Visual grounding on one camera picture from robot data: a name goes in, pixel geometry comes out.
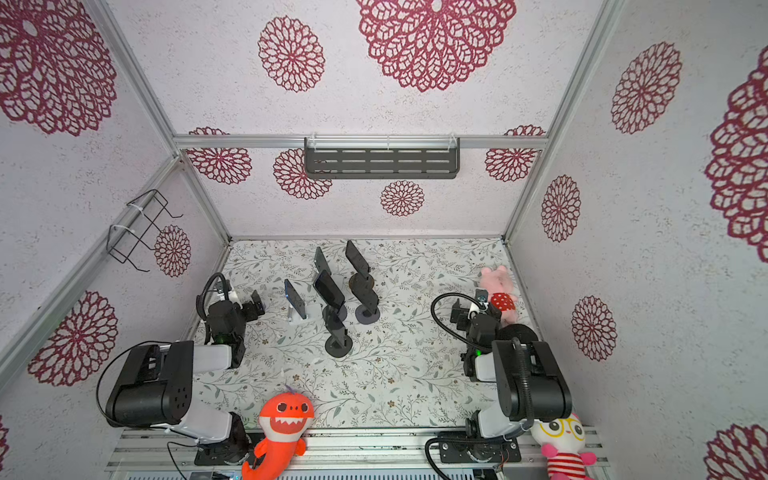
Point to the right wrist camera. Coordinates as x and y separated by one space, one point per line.
482 304

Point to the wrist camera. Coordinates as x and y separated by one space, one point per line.
482 304
231 295

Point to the white glasses plush toy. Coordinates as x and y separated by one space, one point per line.
562 443

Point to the black phone stand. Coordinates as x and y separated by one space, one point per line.
367 297
335 327

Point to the black phone front stand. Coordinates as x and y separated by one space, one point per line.
335 327

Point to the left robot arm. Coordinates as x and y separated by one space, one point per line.
155 386

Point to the red shark plush toy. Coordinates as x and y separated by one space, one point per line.
283 420

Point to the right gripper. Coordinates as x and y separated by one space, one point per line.
466 313

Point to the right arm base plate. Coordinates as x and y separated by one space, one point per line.
455 452

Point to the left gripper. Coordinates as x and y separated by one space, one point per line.
250 306

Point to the black wire wall rack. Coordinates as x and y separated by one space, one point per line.
126 236

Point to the pink pig plush toy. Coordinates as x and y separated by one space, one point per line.
500 288

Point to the grey stand front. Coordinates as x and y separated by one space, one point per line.
338 347

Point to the grey wall shelf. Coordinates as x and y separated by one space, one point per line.
382 161

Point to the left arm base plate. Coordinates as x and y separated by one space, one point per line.
221 454

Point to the wooden base phone stand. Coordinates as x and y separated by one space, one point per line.
359 281

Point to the black phone middle stand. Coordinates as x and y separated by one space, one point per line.
367 297

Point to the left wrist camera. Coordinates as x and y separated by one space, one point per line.
231 295

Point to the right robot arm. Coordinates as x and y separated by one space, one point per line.
529 383

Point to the blue phone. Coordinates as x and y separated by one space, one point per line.
356 259
329 291

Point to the teal green phone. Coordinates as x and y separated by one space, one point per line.
320 262

